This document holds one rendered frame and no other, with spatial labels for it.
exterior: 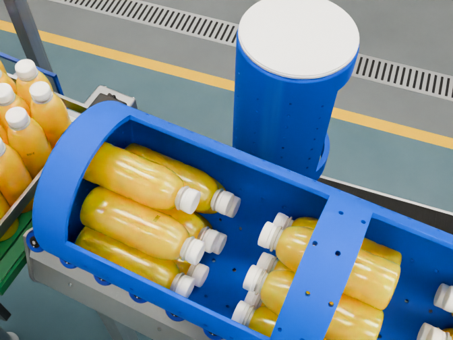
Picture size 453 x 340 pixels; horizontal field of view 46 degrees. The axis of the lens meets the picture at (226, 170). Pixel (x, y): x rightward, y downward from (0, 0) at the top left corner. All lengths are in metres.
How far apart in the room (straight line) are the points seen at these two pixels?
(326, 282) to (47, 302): 1.50
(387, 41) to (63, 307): 1.96
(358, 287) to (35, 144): 0.66
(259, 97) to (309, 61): 0.15
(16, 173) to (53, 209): 0.26
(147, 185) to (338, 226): 0.29
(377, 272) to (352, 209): 0.09
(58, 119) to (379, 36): 2.07
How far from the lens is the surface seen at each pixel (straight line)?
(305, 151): 1.41
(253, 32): 1.27
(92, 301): 1.12
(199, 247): 0.84
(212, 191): 0.89
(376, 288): 0.79
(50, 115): 1.13
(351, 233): 0.75
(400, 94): 2.67
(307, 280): 0.73
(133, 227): 0.85
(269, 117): 1.30
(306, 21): 1.31
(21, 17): 1.42
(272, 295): 0.81
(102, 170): 0.87
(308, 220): 0.87
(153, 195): 0.83
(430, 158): 2.47
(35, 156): 1.13
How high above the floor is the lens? 1.89
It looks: 56 degrees down
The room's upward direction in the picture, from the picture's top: 1 degrees clockwise
